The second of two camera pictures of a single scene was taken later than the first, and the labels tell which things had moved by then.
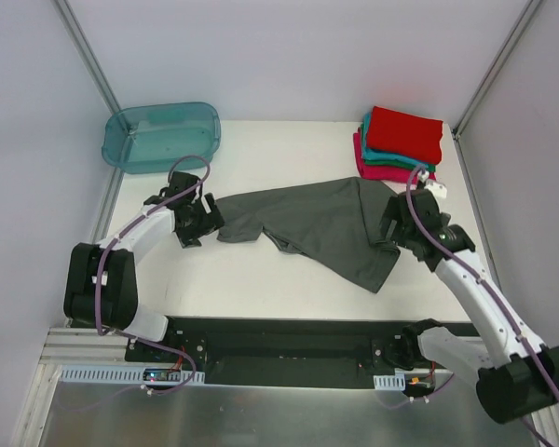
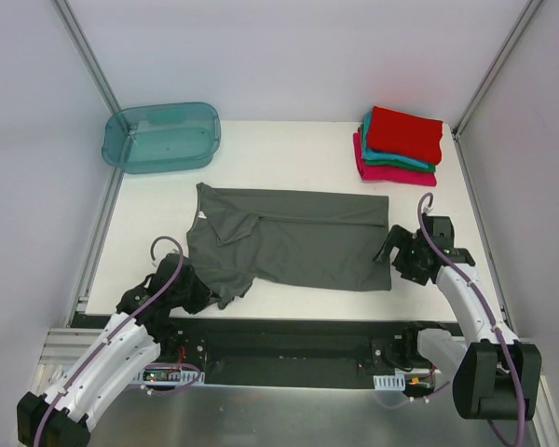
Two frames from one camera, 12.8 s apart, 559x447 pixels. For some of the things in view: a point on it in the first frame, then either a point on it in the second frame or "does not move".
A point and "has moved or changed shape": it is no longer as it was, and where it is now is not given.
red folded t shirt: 405,134 does not move
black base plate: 278,351 does not move
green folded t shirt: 389,164 does not move
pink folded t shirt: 383,173 does not move
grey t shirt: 335,223 has moved or changed shape
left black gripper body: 198,222 to 196,292
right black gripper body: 396,227 to 402,251
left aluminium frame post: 87,55 does not move
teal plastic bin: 144,139 does not move
